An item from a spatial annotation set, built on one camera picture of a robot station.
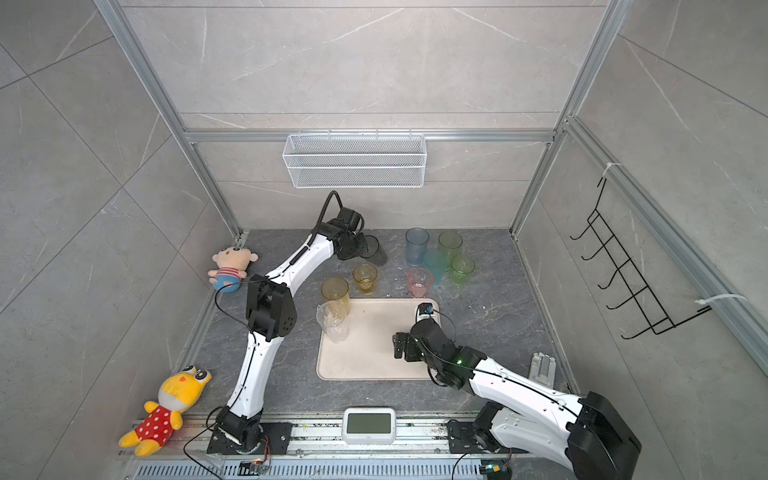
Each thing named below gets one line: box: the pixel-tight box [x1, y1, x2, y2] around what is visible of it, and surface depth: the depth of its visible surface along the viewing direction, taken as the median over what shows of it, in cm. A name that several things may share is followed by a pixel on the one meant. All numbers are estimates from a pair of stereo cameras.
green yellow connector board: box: [480, 459, 512, 480], surface depth 72 cm
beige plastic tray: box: [316, 298, 442, 381], surface depth 91 cm
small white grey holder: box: [528, 352, 557, 389], surface depth 86 cm
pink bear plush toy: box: [208, 247, 259, 293], surface depth 103 cm
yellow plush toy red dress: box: [118, 364, 212, 457], surface depth 74 cm
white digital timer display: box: [342, 408, 397, 445], surface depth 74 cm
